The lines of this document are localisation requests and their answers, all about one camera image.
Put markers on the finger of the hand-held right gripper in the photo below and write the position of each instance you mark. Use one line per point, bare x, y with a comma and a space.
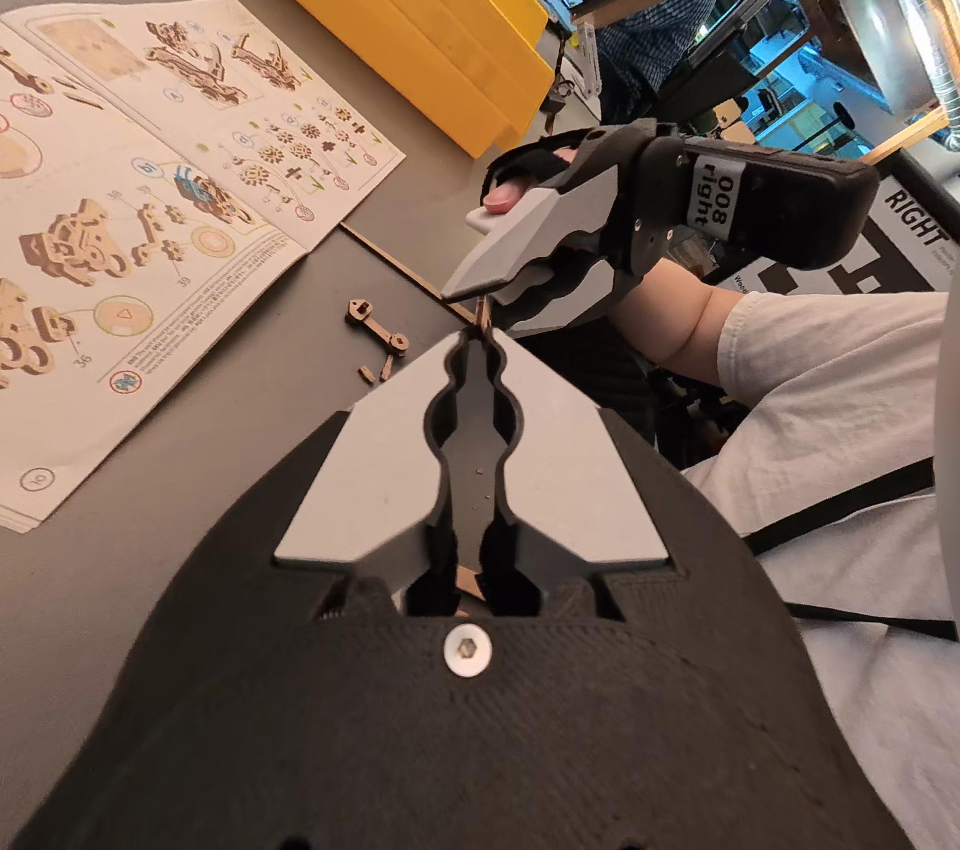
577, 295
525, 234

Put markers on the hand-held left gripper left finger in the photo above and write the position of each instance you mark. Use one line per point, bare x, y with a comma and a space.
360, 490

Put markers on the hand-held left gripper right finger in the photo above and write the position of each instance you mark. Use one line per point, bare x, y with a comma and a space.
585, 490

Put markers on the wooden bracket plate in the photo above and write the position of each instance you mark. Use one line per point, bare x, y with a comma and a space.
481, 317

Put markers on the wooden link arm piece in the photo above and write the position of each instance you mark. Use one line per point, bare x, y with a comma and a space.
375, 328

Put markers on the person's right forearm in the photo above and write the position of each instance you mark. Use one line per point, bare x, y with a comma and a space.
675, 325

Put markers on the person's right hand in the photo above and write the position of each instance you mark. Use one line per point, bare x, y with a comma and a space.
502, 195

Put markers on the black white marker sign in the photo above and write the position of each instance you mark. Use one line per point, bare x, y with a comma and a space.
885, 265

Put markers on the thin wooden strip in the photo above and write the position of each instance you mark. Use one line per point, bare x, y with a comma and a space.
405, 268

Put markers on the open instruction booklet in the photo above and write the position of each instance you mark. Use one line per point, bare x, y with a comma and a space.
150, 189

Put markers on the silver ventilation duct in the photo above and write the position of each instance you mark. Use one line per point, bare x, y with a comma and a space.
915, 2

